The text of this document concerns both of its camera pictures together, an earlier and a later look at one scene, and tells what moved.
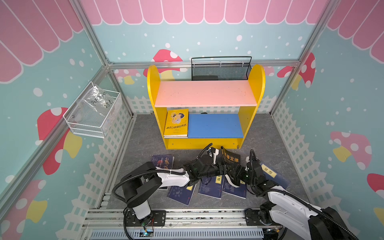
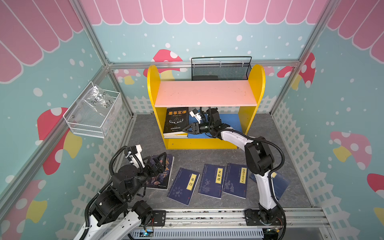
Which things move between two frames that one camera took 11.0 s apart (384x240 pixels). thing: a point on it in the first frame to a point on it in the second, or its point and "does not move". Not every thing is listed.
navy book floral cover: (211, 186) does not move
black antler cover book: (229, 159) to (176, 119)
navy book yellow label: (182, 194) does not move
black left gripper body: (214, 171) to (153, 172)
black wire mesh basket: (216, 68) does not move
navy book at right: (273, 176) does not move
